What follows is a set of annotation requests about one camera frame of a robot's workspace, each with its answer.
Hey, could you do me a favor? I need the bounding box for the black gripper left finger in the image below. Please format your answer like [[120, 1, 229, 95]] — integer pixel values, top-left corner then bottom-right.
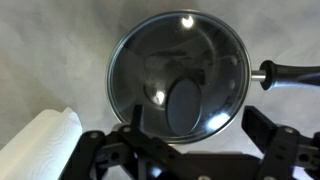
[[59, 104, 201, 180]]

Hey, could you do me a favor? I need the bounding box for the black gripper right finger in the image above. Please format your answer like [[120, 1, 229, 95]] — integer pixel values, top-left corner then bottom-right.
[[240, 105, 320, 180]]

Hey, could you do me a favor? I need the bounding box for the glass pot lid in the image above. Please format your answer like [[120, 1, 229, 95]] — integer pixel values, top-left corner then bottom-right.
[[105, 9, 252, 145]]

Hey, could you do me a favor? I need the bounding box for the white paper towel roll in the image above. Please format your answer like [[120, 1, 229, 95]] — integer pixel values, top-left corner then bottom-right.
[[0, 106, 84, 180]]

